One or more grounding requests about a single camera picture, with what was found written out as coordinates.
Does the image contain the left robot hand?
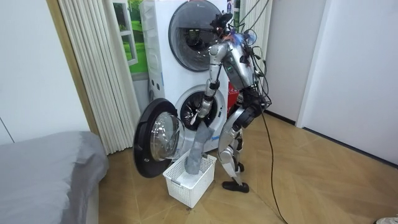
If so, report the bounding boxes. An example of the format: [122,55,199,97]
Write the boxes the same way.
[189,98,214,126]

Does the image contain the grey garment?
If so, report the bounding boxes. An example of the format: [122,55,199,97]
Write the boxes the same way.
[184,121,216,175]

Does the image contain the red box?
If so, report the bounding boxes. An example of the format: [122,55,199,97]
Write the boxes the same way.
[227,81,241,118]

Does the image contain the robot legs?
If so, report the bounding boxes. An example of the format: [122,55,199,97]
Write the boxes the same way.
[216,93,269,194]

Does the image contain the robot body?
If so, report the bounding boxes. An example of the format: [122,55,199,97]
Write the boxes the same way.
[210,12,272,110]

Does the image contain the white washing machine tower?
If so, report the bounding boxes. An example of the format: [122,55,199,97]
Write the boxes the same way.
[139,0,242,157]

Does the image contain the black round washer door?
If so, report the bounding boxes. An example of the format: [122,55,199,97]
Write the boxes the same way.
[132,98,187,179]

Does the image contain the white cloth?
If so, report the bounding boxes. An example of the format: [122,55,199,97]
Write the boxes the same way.
[175,170,206,189]

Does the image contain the white plastic laundry basket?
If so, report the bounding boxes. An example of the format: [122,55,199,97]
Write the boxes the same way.
[162,151,218,209]

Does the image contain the green landscape window poster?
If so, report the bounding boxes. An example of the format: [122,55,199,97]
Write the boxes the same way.
[112,0,150,82]

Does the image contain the white pleated curtain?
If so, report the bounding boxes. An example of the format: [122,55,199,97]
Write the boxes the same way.
[57,0,141,156]
[239,0,274,85]

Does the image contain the grey bed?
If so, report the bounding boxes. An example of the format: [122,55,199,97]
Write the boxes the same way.
[0,130,110,224]

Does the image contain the black floor cable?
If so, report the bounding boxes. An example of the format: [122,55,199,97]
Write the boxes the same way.
[260,111,290,224]

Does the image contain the cable bundle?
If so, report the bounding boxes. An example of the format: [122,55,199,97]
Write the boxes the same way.
[228,0,272,35]

